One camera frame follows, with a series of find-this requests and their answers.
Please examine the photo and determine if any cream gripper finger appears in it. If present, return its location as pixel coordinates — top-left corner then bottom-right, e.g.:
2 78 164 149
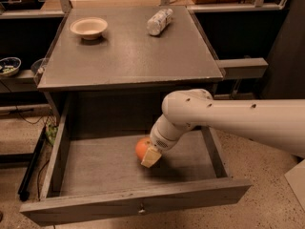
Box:
141 147 162 168

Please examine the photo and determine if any blue patterned bowl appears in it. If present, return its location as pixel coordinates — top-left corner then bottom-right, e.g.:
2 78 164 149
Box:
0 57 21 76

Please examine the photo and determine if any grey wooden cabinet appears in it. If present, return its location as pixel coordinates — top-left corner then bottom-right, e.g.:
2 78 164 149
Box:
36 5 224 119

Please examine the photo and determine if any grey side shelf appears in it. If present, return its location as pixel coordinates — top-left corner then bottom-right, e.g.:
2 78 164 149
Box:
216 58 268 80

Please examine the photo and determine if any open grey top drawer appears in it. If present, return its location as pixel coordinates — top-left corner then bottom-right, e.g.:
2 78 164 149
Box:
21 92 251 226

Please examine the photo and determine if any clear plastic water bottle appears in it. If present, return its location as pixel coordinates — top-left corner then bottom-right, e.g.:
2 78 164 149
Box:
147 9 173 36

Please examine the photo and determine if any white paper bowl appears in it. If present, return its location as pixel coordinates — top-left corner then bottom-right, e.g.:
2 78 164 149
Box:
70 17 108 40

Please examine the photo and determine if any black floor bar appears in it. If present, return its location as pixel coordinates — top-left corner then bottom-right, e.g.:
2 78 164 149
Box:
18 127 46 201

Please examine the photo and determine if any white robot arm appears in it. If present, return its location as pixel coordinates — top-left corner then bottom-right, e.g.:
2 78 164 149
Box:
141 89 305 168

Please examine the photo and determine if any clear plastic container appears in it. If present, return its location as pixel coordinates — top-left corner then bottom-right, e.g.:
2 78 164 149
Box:
30 58 49 85

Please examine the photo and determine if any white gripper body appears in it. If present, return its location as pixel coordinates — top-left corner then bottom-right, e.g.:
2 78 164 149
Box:
150 125 177 152

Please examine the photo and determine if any metal drawer knob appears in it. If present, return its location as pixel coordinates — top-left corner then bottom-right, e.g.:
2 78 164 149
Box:
137 203 147 216

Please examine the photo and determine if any orange fruit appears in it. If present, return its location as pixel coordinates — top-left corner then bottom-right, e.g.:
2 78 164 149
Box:
135 137 151 160

